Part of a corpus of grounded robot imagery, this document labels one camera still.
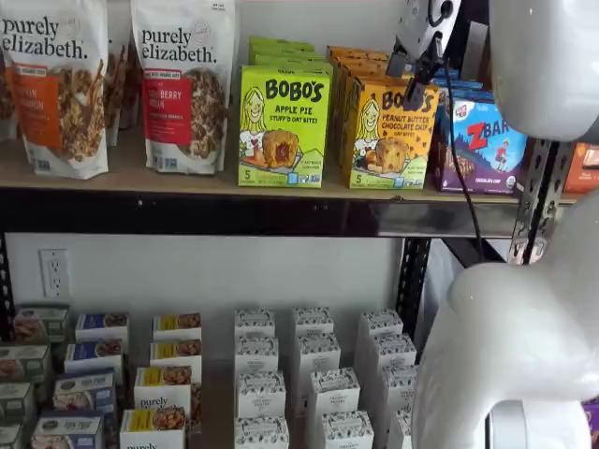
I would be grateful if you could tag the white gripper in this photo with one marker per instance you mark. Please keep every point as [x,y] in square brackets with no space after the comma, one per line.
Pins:
[421,33]

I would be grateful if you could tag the orange Bobo's oat bites box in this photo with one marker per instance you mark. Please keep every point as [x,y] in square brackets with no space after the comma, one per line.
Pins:
[355,50]
[393,149]
[345,117]
[365,60]

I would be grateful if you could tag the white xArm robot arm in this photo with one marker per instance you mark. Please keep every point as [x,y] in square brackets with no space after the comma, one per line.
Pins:
[515,327]

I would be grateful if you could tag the blue purple Zbar box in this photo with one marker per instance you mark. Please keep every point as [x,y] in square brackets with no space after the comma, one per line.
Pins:
[468,93]
[461,82]
[486,149]

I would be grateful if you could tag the green Bobo's apple pie box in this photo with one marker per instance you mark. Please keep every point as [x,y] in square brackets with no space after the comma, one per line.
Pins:
[281,42]
[290,61]
[285,131]
[285,50]

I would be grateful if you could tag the orange snack box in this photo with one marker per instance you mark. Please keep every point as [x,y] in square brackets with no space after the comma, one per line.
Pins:
[582,168]

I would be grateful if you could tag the wooden shelf board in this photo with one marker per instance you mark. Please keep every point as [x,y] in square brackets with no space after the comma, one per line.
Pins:
[117,180]
[568,198]

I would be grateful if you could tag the white patterned pantry box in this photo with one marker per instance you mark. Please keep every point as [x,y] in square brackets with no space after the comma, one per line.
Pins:
[313,320]
[256,353]
[319,353]
[380,322]
[255,322]
[398,388]
[333,393]
[347,430]
[393,350]
[260,395]
[400,430]
[261,432]

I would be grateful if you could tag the black metal shelf rack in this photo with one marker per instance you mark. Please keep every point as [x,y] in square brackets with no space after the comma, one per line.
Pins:
[187,215]

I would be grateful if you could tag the yellow white granola box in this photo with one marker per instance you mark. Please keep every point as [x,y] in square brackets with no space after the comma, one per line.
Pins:
[161,390]
[178,326]
[175,353]
[152,428]

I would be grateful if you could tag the purple snack box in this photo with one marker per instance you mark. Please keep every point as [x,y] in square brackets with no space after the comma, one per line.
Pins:
[592,421]

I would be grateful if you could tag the blue white granola box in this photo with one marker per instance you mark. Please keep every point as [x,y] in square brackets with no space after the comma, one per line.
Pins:
[84,393]
[93,355]
[68,431]
[100,326]

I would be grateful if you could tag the green white granola box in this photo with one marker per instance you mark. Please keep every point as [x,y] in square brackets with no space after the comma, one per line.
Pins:
[42,323]
[16,402]
[23,364]
[9,437]

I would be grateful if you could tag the red label granola bag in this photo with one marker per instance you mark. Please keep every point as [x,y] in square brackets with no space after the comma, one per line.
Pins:
[182,117]

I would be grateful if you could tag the white granola bag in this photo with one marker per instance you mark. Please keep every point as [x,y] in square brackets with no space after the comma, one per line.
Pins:
[114,93]
[5,93]

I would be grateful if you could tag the orange label granola bag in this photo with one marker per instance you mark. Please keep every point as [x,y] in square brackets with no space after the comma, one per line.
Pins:
[56,117]

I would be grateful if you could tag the white patterned small boxes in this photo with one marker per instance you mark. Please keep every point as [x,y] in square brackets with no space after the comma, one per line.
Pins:
[217,411]

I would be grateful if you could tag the white wall outlet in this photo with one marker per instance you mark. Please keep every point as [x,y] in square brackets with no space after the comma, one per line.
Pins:
[54,273]

